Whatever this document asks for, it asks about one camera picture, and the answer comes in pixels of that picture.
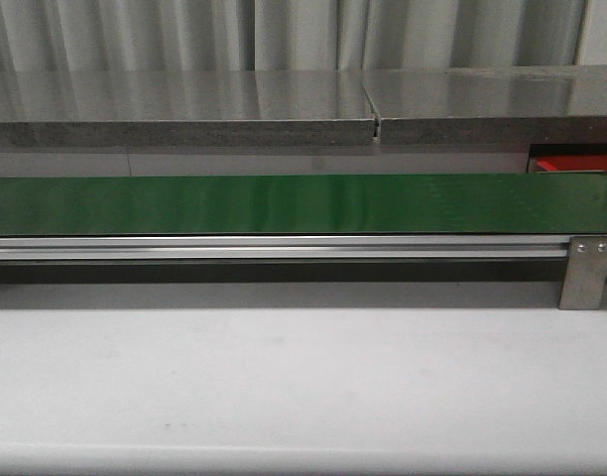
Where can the green conveyor belt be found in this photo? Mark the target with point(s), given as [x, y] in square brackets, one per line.
[334, 204]

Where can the grey stone counter slab left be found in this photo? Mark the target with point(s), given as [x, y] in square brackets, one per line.
[140, 109]

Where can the grey stone counter slab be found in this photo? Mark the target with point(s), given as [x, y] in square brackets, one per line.
[499, 105]
[140, 109]

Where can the red plastic tray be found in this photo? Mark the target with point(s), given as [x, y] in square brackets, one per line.
[571, 164]

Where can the grey stone counter slab right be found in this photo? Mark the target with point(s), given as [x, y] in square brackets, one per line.
[499, 105]

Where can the white pleated curtain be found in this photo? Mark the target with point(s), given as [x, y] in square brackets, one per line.
[277, 35]

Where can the aluminium conveyor frame rail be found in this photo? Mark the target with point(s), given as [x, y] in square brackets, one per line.
[283, 247]

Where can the steel conveyor support bracket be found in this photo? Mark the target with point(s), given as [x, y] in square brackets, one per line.
[585, 274]

